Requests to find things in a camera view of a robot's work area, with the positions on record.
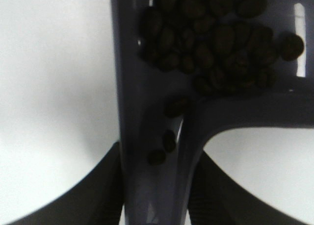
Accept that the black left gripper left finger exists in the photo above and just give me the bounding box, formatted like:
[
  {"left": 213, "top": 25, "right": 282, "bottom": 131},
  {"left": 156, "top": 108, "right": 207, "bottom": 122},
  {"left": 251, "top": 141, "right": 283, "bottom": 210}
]
[{"left": 13, "top": 142, "right": 123, "bottom": 225}]

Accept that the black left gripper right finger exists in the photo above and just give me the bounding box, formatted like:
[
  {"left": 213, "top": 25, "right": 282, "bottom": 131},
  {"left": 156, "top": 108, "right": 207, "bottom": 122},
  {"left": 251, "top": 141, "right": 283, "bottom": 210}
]
[{"left": 187, "top": 152, "right": 302, "bottom": 225}]

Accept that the purple plastic dustpan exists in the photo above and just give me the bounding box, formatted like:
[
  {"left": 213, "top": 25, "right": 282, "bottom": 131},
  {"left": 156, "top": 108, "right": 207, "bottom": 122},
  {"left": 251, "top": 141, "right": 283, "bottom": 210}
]
[{"left": 111, "top": 0, "right": 314, "bottom": 225}]

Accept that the pile of coffee beans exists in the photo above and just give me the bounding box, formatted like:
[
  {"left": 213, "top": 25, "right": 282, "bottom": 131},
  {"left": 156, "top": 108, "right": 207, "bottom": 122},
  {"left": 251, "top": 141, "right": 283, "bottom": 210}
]
[{"left": 138, "top": 0, "right": 305, "bottom": 166}]

